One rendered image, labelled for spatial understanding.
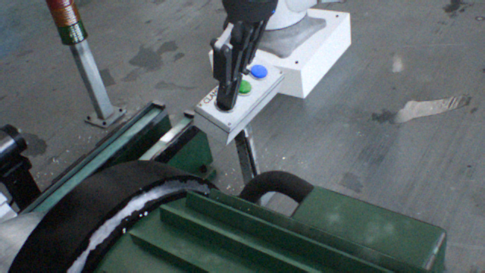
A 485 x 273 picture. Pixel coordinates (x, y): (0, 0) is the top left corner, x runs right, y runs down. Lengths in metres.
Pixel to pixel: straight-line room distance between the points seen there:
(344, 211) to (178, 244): 0.11
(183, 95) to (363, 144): 0.50
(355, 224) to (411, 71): 1.09
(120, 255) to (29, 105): 1.34
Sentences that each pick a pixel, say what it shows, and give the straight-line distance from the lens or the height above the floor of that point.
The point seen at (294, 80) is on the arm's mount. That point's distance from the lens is 1.31.
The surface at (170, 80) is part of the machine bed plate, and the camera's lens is 1.50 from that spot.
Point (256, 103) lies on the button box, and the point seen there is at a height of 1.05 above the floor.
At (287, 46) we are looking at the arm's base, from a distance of 1.34.
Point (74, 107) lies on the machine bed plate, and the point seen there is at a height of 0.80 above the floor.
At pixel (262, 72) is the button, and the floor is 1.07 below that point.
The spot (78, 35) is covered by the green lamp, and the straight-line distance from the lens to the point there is 1.30.
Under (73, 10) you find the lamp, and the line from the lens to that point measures 1.28.
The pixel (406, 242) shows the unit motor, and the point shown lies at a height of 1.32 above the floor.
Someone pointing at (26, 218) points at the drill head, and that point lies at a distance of 0.67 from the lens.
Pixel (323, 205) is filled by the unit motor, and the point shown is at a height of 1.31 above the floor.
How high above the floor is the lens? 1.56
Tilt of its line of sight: 38 degrees down
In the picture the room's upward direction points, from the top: 12 degrees counter-clockwise
